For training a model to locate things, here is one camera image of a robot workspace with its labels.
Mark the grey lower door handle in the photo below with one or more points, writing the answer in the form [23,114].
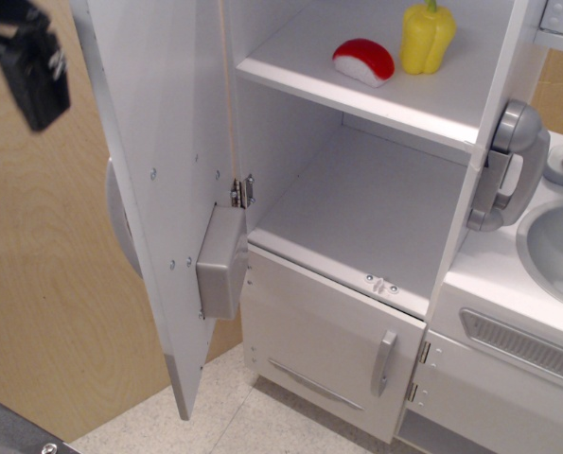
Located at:
[385,349]

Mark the white fridge door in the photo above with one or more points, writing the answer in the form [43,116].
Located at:
[159,75]

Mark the white toy counter unit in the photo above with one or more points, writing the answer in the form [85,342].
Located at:
[491,376]

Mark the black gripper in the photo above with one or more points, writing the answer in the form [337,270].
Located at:
[33,63]

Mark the grey ice dispenser panel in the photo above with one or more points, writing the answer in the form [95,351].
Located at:
[223,262]

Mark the brass lower hinge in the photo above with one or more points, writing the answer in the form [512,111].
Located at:
[424,352]

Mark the white toy fridge cabinet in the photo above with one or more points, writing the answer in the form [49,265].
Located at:
[362,195]

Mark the metal door hinge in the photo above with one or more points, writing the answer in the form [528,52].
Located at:
[242,192]

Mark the grey vent grille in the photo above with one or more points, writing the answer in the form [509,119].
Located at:
[527,350]

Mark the yellow toy bell pepper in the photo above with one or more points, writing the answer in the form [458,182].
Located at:
[427,31]

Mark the grey toy wall phone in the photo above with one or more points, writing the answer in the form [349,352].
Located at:
[512,170]

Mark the white upper shelf box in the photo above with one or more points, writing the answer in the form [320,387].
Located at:
[550,28]

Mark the red white toy sushi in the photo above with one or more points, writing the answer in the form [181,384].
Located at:
[365,61]

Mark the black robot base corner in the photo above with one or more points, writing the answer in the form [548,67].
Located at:
[19,435]

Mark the white lower freezer door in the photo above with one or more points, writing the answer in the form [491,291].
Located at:
[319,340]

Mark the grey toy sink basin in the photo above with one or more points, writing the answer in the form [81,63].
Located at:
[540,246]

